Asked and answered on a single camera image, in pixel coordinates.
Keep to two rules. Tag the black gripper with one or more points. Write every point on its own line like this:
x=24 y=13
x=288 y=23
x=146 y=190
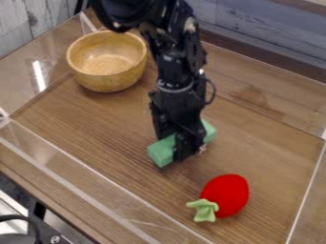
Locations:
x=177 y=108

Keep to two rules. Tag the green rectangular block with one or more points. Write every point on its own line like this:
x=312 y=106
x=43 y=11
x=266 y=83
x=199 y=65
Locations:
x=161 y=151

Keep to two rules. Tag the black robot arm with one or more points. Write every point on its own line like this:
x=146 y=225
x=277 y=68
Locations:
x=169 y=26

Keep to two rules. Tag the brown wooden bowl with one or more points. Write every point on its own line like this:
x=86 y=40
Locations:
x=107 y=60

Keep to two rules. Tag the red plush strawberry toy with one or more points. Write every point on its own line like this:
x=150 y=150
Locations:
x=223 y=198

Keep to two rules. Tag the clear acrylic tray wall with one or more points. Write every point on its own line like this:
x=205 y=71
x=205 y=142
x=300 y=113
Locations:
x=99 y=207

